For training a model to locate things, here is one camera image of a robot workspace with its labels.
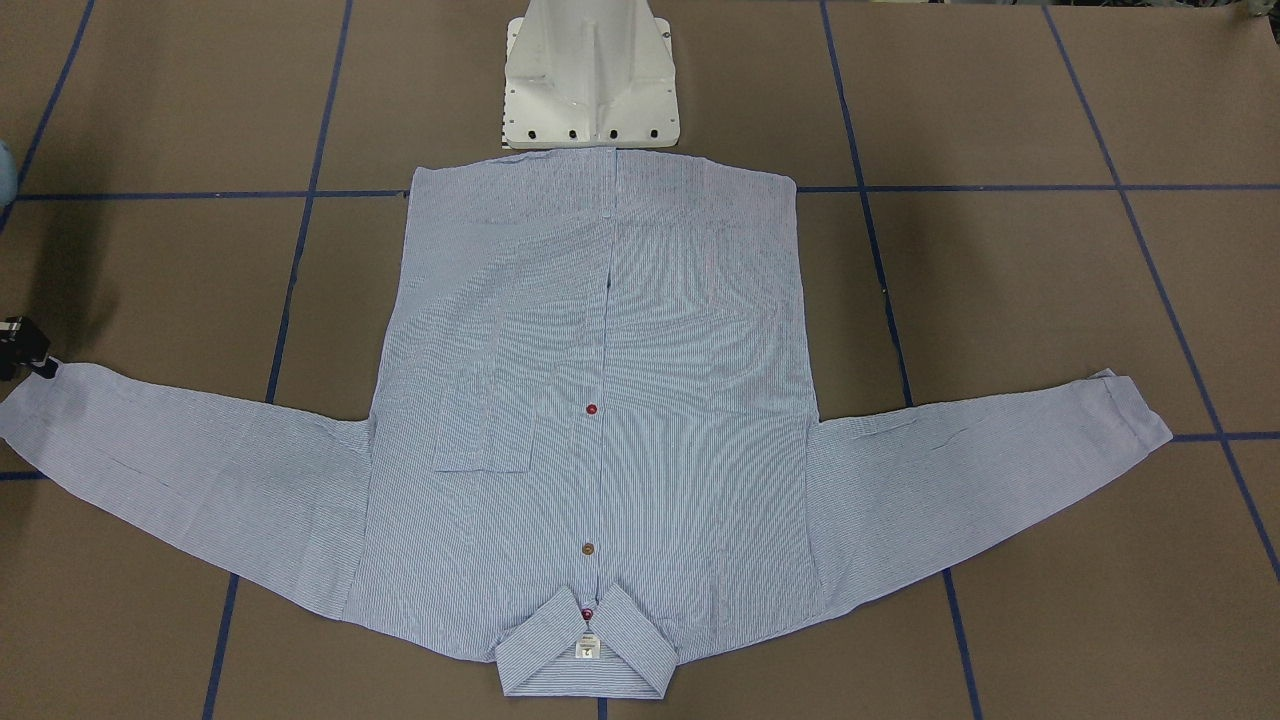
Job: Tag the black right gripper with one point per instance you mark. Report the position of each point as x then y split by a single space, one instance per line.
22 346

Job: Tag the blue striped button shirt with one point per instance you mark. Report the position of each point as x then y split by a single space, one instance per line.
594 451

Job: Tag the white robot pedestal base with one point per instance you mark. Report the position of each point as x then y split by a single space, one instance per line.
589 74

